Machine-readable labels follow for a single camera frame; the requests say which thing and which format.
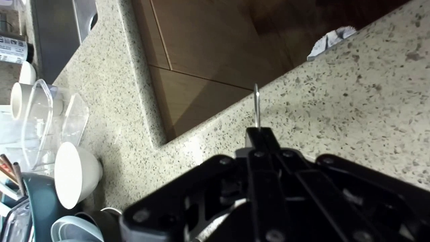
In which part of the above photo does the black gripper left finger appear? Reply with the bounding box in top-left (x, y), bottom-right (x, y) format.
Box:
top-left (119, 126), bottom-right (287, 242)

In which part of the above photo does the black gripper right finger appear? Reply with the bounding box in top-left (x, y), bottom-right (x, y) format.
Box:
top-left (259, 126), bottom-right (430, 242)

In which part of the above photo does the metal spoon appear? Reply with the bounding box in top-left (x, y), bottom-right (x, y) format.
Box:
top-left (251, 82), bottom-right (263, 131)

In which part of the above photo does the small white bowl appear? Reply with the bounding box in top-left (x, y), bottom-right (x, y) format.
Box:
top-left (53, 141), bottom-right (103, 211)

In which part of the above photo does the grey blue bowl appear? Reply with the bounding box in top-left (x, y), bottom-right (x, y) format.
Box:
top-left (49, 213), bottom-right (104, 242)

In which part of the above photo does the clear plastic pitcher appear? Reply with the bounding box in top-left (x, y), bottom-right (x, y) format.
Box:
top-left (20, 78), bottom-right (91, 176)

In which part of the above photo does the grey hanging towel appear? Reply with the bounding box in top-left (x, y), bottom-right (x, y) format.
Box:
top-left (306, 24), bottom-right (360, 62)

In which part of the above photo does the white mug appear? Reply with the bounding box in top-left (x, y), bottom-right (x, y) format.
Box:
top-left (9, 80), bottom-right (36, 121)

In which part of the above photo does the steel kitchen sink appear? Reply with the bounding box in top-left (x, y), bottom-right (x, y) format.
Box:
top-left (28, 0), bottom-right (99, 84)

